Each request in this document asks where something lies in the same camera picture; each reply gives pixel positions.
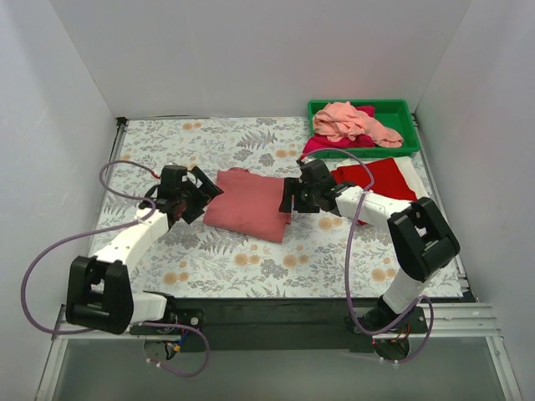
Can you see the folded white t shirt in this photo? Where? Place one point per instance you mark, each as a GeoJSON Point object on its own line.
{"type": "Point", "coordinates": [394, 178]}

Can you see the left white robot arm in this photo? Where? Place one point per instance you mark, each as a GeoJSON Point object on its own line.
{"type": "Point", "coordinates": [100, 295]}

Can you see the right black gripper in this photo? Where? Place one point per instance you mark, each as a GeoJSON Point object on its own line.
{"type": "Point", "coordinates": [298, 196]}

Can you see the green plastic bin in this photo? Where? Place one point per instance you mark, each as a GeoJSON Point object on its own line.
{"type": "Point", "coordinates": [392, 113]}

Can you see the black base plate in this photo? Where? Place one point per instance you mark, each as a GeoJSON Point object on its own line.
{"type": "Point", "coordinates": [251, 325]}

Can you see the peach t shirt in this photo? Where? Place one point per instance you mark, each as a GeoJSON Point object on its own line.
{"type": "Point", "coordinates": [340, 121]}

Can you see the aluminium frame rail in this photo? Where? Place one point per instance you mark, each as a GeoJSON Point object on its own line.
{"type": "Point", "coordinates": [460, 357]}

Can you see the floral patterned table mat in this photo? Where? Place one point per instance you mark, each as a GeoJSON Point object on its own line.
{"type": "Point", "coordinates": [318, 256]}

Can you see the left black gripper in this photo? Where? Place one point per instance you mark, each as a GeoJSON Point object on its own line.
{"type": "Point", "coordinates": [196, 200]}

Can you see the magenta t shirt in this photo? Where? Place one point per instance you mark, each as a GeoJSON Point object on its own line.
{"type": "Point", "coordinates": [316, 142]}

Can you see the folded red t shirt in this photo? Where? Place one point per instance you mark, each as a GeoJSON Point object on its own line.
{"type": "Point", "coordinates": [369, 207]}

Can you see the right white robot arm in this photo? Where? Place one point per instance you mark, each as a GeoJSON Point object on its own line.
{"type": "Point", "coordinates": [423, 241]}

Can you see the dusty pink t shirt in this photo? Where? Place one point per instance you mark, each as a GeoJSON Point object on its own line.
{"type": "Point", "coordinates": [249, 205]}

